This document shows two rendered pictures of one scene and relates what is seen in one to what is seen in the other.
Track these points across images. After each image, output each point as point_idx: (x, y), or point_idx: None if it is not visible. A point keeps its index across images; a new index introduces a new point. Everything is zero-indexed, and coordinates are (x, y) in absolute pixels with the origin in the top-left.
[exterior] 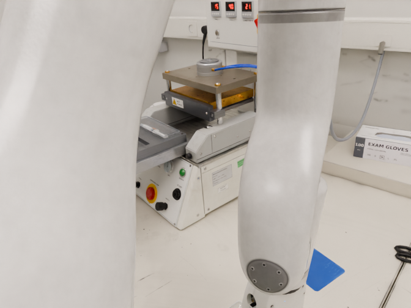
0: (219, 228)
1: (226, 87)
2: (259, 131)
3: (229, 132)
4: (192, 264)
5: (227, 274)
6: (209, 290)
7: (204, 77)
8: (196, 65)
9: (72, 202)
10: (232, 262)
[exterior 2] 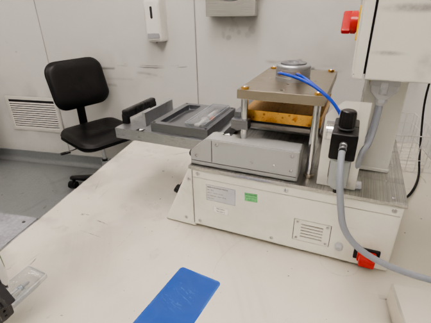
0: (184, 241)
1: (253, 95)
2: None
3: (238, 151)
4: (124, 241)
5: (116, 269)
6: (92, 264)
7: (269, 80)
8: (318, 70)
9: None
10: (135, 267)
